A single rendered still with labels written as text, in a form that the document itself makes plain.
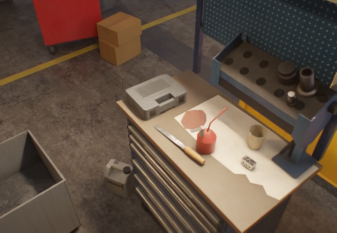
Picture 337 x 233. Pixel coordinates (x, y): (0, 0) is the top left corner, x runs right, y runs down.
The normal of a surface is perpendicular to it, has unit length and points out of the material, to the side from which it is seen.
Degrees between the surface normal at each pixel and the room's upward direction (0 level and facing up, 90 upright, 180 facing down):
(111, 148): 0
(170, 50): 0
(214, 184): 0
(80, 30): 90
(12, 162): 90
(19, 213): 90
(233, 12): 90
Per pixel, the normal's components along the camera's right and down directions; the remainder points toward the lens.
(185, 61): 0.00, -0.75
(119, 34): 0.78, 0.41
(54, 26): 0.37, 0.62
